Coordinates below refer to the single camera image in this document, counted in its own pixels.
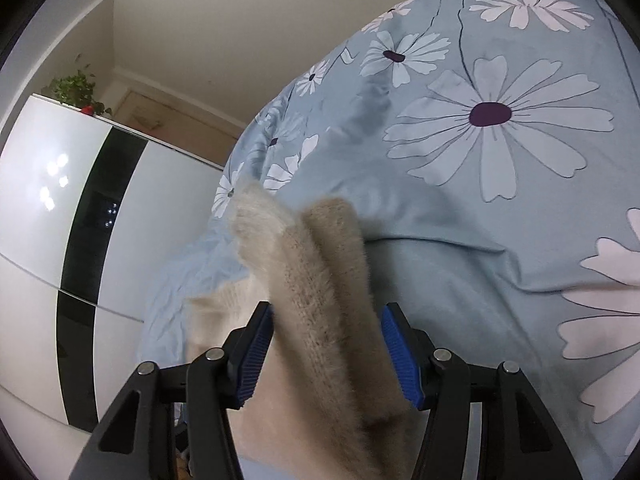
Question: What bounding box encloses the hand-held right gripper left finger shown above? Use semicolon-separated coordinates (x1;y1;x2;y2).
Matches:
70;301;276;480

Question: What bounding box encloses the green potted plant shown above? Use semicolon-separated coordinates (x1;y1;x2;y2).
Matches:
41;55;113;117

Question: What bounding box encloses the white wardrobe with black stripe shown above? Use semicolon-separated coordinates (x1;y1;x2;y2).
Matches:
0;94;226;433

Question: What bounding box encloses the beige fuzzy sweater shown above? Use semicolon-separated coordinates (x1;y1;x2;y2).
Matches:
182;180;426;480

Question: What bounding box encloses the blue floral bed sheet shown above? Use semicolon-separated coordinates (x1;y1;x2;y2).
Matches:
137;0;640;480

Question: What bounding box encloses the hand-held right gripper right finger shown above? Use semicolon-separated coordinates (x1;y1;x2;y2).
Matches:
380;302;584;480

